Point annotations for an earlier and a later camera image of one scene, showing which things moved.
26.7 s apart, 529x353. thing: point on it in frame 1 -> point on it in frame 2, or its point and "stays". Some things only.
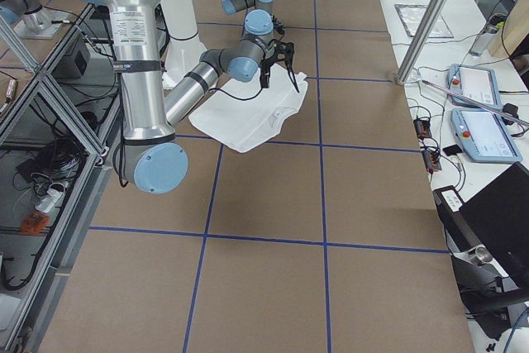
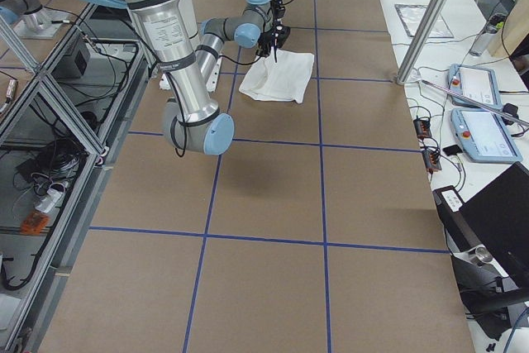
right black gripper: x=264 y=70 -> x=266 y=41
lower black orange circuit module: x=432 y=160 stays
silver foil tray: x=412 y=16 stays
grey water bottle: x=494 y=24 stays
